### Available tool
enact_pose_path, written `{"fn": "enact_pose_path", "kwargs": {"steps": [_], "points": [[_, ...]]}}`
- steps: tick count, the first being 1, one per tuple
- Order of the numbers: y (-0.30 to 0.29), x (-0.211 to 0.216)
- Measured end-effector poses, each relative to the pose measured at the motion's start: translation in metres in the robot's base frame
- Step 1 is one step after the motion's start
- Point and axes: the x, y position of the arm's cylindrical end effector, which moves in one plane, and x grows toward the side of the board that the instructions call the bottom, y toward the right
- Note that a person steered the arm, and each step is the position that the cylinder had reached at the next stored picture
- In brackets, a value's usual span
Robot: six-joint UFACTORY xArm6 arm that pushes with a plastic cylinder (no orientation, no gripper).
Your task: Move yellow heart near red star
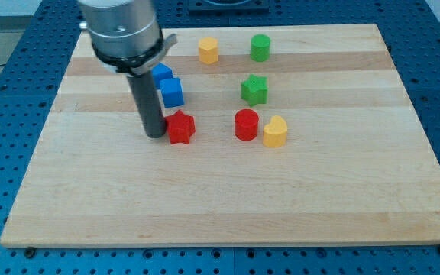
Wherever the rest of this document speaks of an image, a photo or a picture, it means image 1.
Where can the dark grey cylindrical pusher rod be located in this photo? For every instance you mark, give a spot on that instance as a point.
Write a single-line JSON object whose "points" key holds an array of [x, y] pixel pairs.
{"points": [[148, 104]]}

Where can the blue block behind rod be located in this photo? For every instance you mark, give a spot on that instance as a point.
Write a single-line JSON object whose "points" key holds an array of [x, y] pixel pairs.
{"points": [[161, 72]]}

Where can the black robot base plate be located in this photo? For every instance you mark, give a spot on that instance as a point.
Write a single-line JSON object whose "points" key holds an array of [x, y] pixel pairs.
{"points": [[199, 6]]}

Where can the wooden board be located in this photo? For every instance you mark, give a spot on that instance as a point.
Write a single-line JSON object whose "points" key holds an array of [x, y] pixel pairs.
{"points": [[357, 168]]}

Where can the red cylinder block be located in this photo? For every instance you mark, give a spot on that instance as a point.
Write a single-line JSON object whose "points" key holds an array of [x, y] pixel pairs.
{"points": [[246, 124]]}

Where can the red star block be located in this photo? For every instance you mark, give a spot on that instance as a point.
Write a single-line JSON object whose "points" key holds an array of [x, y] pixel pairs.
{"points": [[180, 127]]}

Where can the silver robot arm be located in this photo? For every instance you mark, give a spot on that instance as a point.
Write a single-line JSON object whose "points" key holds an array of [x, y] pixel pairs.
{"points": [[127, 38]]}

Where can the yellow hexagon block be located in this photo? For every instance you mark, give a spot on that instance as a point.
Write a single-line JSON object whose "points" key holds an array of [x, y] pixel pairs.
{"points": [[208, 50]]}

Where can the yellow heart block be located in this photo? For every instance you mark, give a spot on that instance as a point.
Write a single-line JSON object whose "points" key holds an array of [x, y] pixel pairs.
{"points": [[275, 132]]}

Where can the blue cube block front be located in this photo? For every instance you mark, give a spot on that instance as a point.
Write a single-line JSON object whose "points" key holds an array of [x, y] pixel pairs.
{"points": [[172, 92]]}

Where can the green cylinder block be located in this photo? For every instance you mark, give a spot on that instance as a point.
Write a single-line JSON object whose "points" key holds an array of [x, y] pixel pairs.
{"points": [[260, 47]]}

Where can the green star block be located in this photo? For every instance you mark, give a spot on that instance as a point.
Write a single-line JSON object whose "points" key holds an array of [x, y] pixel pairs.
{"points": [[254, 90]]}

